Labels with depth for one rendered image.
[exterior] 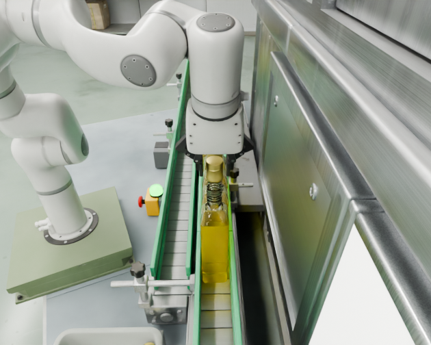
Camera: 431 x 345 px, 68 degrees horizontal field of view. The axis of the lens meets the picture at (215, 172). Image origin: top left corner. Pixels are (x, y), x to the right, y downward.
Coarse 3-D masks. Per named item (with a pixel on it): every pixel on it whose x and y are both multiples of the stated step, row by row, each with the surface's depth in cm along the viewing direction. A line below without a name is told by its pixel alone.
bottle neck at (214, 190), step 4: (208, 184) 59; (212, 184) 60; (216, 184) 60; (220, 184) 60; (208, 188) 58; (212, 188) 60; (216, 188) 60; (220, 188) 58; (208, 192) 59; (212, 192) 58; (216, 192) 58; (220, 192) 59; (208, 196) 59; (212, 196) 58; (216, 196) 59; (220, 196) 59; (208, 200) 60; (212, 200) 59; (216, 200) 59; (220, 200) 60; (208, 204) 60; (212, 204) 60; (216, 204) 60; (220, 204) 60; (208, 208) 61; (212, 208) 60; (216, 208) 60; (220, 208) 61
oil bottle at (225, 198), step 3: (207, 183) 68; (222, 183) 68; (204, 186) 68; (222, 186) 67; (225, 186) 68; (204, 189) 67; (222, 189) 66; (225, 189) 67; (204, 192) 66; (222, 192) 65; (225, 192) 66; (204, 195) 66; (222, 195) 65; (225, 195) 66; (204, 198) 65; (222, 198) 65; (225, 198) 65; (204, 201) 65; (222, 201) 65; (225, 201) 65
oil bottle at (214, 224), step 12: (204, 204) 63; (204, 216) 61; (216, 216) 60; (204, 228) 61; (216, 228) 61; (228, 228) 62; (204, 240) 63; (216, 240) 64; (204, 252) 66; (216, 252) 66; (204, 264) 68; (216, 264) 68; (204, 276) 71; (216, 276) 71
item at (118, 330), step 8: (80, 328) 68; (88, 328) 68; (96, 328) 68; (104, 328) 68; (112, 328) 68; (120, 328) 68; (128, 328) 68; (136, 328) 68; (144, 328) 68; (152, 328) 68; (64, 336) 67; (72, 336) 68; (80, 336) 68; (88, 336) 68; (96, 336) 68; (104, 336) 68; (112, 336) 68; (120, 336) 68; (128, 336) 68; (136, 336) 68; (144, 336) 68; (152, 336) 68; (160, 336) 67; (56, 344) 65; (64, 344) 67; (72, 344) 69; (80, 344) 69; (88, 344) 69; (96, 344) 69; (104, 344) 70; (112, 344) 70; (120, 344) 70; (128, 344) 70; (136, 344) 70; (160, 344) 65
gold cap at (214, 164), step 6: (210, 156) 63; (216, 156) 63; (210, 162) 62; (216, 162) 62; (222, 162) 62; (210, 168) 62; (216, 168) 61; (222, 168) 63; (210, 174) 62; (216, 174) 62; (222, 174) 64; (210, 180) 63; (216, 180) 63
